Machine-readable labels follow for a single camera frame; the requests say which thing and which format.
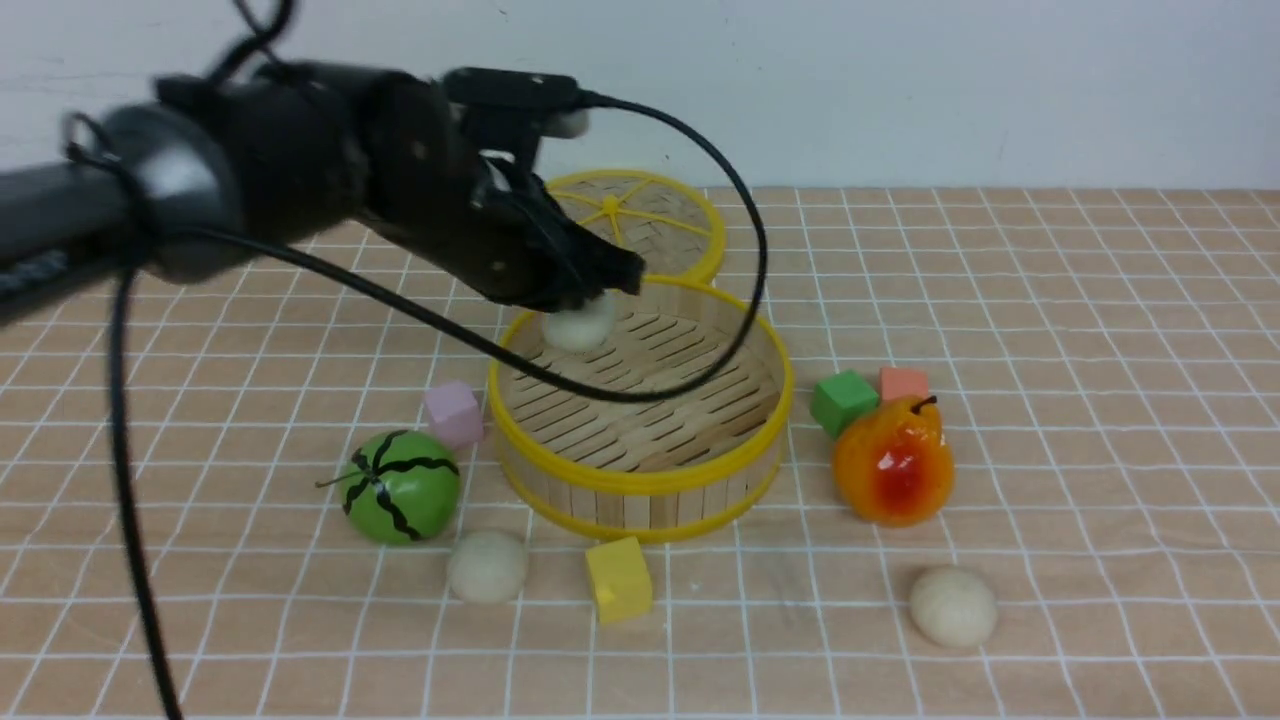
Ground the yellow cube block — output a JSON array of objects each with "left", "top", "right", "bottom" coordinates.
[{"left": 585, "top": 537, "right": 654, "bottom": 625}]

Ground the pink cube block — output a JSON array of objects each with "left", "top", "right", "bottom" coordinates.
[{"left": 424, "top": 380, "right": 485, "bottom": 448}]

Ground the white bun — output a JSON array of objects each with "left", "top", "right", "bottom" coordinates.
[
  {"left": 908, "top": 566, "right": 998, "bottom": 650},
  {"left": 445, "top": 530, "right": 529, "bottom": 603},
  {"left": 541, "top": 293, "right": 617, "bottom": 354}
]

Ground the salmon cube block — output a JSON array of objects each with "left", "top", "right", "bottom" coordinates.
[{"left": 878, "top": 366, "right": 931, "bottom": 405}]

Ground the orange toy pear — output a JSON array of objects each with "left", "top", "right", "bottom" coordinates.
[{"left": 831, "top": 395, "right": 956, "bottom": 527}]

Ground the green toy watermelon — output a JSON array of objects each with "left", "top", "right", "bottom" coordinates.
[{"left": 316, "top": 429, "right": 462, "bottom": 546}]

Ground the bamboo steamer lid yellow rim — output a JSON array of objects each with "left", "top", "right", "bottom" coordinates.
[{"left": 547, "top": 169, "right": 727, "bottom": 284}]

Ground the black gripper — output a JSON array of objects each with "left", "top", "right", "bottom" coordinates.
[{"left": 360, "top": 72, "right": 646, "bottom": 313}]

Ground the black cable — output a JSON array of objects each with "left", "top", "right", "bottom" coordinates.
[{"left": 108, "top": 0, "right": 769, "bottom": 720}]

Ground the checked orange tablecloth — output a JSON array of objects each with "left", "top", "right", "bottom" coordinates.
[{"left": 0, "top": 181, "right": 1280, "bottom": 720}]

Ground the green cube block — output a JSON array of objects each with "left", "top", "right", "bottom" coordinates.
[{"left": 809, "top": 370, "right": 881, "bottom": 439}]

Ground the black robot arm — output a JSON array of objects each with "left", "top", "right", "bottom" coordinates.
[{"left": 1, "top": 61, "right": 645, "bottom": 324}]

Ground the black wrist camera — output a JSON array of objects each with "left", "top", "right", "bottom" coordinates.
[{"left": 442, "top": 67, "right": 590, "bottom": 168}]

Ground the bamboo steamer tray yellow rim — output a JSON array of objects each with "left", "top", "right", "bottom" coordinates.
[{"left": 488, "top": 275, "right": 795, "bottom": 543}]

